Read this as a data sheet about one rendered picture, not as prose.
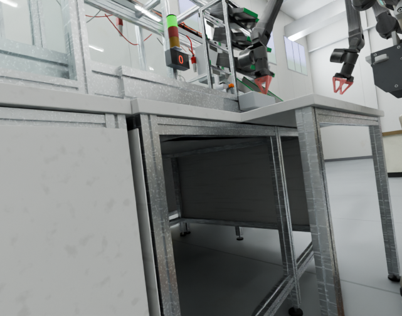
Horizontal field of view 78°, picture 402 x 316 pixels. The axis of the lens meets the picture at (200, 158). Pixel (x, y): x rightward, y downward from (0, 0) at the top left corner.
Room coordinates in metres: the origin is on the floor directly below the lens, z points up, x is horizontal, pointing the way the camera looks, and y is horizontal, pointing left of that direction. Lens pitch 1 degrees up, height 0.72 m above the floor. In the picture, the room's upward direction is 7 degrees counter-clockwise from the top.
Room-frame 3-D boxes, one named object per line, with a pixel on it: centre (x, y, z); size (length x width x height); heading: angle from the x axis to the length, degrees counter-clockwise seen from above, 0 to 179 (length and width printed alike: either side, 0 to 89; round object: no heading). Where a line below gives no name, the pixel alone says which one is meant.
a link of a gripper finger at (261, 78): (1.11, -0.33, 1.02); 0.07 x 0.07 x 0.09; 51
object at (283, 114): (1.21, -0.40, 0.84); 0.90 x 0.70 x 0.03; 134
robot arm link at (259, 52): (1.10, -0.31, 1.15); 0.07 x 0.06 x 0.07; 52
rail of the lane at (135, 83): (0.93, -0.10, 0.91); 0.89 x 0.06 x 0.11; 141
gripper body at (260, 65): (1.10, -0.32, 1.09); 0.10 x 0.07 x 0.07; 141
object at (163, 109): (1.52, 0.19, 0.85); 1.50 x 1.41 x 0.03; 141
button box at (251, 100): (1.04, -0.27, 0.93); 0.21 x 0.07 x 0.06; 141
